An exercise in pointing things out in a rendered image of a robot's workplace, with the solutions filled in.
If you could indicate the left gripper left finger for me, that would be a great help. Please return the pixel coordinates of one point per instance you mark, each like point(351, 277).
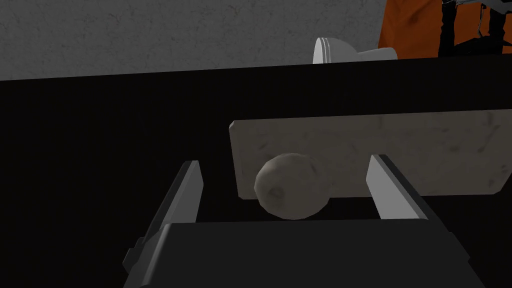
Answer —
point(187, 192)

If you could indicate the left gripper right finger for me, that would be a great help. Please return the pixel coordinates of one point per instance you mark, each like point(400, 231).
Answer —
point(390, 192)

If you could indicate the grey knob plate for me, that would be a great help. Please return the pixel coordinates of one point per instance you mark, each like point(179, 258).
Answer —
point(420, 148)

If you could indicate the grey round door knob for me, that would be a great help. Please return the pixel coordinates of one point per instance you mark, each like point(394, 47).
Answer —
point(292, 187)

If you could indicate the orange curtain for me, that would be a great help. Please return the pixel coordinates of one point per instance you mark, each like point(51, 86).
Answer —
point(412, 28)

